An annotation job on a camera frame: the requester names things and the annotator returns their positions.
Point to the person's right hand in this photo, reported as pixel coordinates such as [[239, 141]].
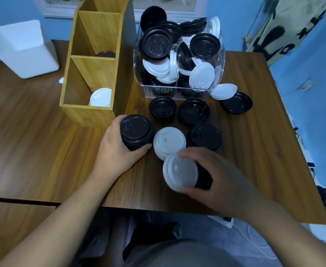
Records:
[[232, 191]]

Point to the person's left hand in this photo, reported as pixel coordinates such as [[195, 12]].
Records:
[[113, 158]]

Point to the wooden three-compartment organizer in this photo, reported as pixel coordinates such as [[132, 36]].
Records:
[[87, 116]]

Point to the white domed cup lid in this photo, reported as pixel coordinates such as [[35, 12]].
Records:
[[168, 141]]

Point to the short stack of black lids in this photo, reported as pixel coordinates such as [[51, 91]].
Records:
[[206, 134]]

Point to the pile of black and white cup lids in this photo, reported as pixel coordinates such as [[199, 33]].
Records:
[[156, 45]]

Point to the person's left forearm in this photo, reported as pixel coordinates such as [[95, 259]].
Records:
[[57, 225]]

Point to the person's right forearm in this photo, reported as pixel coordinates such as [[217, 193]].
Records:
[[290, 239]]

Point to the white foam box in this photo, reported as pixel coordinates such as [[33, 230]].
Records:
[[26, 58]]

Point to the white power adapter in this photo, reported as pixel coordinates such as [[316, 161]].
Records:
[[221, 221]]

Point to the dark shoe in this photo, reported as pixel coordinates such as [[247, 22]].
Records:
[[176, 230]]

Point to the grey shirt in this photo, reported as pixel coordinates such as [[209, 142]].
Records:
[[179, 255]]

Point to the crumpled white tissue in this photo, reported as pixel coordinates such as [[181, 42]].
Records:
[[61, 80]]

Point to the clear plastic container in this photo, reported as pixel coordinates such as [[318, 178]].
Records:
[[221, 63]]

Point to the cream tote bag black print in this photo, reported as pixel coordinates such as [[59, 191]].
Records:
[[285, 27]]

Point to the white wall socket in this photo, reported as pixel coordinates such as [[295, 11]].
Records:
[[306, 85]]

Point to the white window frame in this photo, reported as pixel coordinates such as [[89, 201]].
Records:
[[57, 11]]

